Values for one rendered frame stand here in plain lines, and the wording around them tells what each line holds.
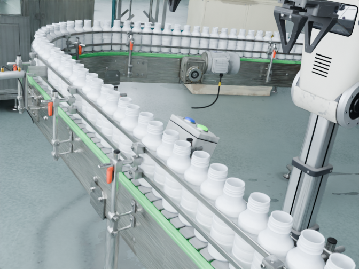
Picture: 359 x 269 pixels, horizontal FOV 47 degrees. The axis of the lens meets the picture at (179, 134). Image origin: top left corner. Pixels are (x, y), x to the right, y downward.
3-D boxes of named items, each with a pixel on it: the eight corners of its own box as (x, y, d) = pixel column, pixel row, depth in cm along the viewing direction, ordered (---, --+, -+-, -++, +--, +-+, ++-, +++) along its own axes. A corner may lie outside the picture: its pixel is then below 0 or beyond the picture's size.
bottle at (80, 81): (93, 115, 143) (94, 69, 136) (86, 121, 137) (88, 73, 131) (77, 112, 143) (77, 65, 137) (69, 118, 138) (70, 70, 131)
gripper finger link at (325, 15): (329, 57, 79) (342, 7, 76) (304, 57, 76) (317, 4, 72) (302, 49, 85) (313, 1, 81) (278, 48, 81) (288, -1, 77)
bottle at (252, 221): (263, 267, 81) (280, 195, 74) (254, 286, 76) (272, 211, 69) (234, 255, 83) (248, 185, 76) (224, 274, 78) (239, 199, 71)
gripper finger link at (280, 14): (317, 57, 77) (330, 5, 74) (290, 57, 74) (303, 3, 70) (290, 49, 83) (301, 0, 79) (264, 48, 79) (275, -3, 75)
